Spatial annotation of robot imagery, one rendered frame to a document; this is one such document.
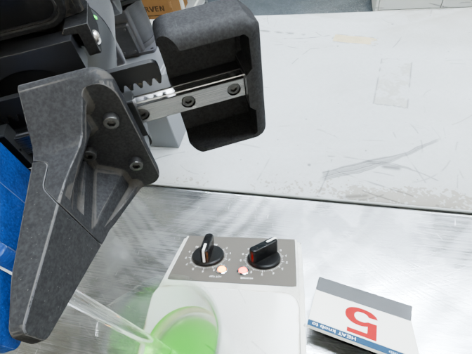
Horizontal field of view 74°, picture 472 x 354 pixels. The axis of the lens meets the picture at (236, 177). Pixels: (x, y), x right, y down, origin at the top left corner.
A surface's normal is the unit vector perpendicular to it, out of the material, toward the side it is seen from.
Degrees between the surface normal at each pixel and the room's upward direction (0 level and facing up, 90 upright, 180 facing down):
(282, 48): 0
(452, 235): 0
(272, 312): 0
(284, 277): 30
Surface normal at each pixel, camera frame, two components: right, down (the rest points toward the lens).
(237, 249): -0.06, -0.92
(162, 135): -0.19, 0.79
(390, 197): -0.13, -0.61
